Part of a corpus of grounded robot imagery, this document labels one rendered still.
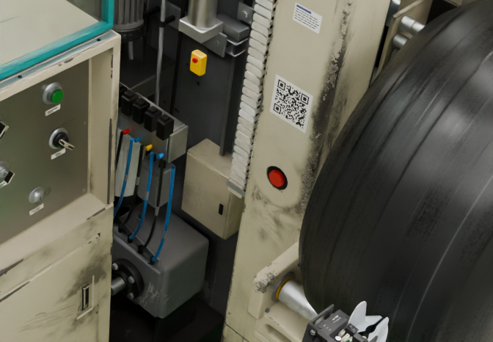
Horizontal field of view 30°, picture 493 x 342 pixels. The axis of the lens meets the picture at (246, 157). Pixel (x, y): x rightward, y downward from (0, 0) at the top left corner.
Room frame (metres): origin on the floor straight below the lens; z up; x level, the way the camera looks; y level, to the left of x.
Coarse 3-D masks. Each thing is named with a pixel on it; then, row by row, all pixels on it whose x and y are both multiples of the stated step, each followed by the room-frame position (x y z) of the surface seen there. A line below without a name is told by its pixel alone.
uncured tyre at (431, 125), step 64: (448, 64) 1.01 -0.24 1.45; (384, 128) 0.94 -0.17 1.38; (448, 128) 0.93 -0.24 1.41; (320, 192) 0.93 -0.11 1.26; (384, 192) 0.88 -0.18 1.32; (448, 192) 0.86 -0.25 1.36; (320, 256) 0.88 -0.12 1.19; (384, 256) 0.84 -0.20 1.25; (448, 256) 0.81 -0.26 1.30; (448, 320) 0.78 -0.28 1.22
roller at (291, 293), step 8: (288, 280) 1.08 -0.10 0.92; (296, 280) 1.08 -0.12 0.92; (280, 288) 1.07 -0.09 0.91; (288, 288) 1.06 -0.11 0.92; (296, 288) 1.06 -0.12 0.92; (280, 296) 1.06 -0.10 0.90; (288, 296) 1.05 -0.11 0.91; (296, 296) 1.05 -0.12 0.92; (304, 296) 1.05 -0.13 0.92; (288, 304) 1.04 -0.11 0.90; (296, 304) 1.04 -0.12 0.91; (304, 304) 1.04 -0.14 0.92; (296, 312) 1.04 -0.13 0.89; (304, 312) 1.03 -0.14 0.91; (312, 312) 1.02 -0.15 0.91; (320, 320) 1.01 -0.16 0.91
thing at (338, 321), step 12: (324, 312) 0.75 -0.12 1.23; (336, 312) 0.75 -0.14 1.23; (312, 324) 0.72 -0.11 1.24; (324, 324) 0.73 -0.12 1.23; (336, 324) 0.73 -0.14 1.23; (348, 324) 0.74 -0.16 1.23; (312, 336) 0.72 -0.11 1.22; (324, 336) 0.71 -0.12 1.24; (336, 336) 0.72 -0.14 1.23; (348, 336) 0.73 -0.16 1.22; (360, 336) 0.72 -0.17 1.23
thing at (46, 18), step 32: (0, 0) 1.07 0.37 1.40; (32, 0) 1.11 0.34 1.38; (64, 0) 1.16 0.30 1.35; (96, 0) 1.21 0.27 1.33; (0, 32) 1.07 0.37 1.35; (32, 32) 1.11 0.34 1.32; (64, 32) 1.16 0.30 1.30; (96, 32) 1.20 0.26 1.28; (0, 64) 1.06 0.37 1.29; (32, 64) 1.10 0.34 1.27
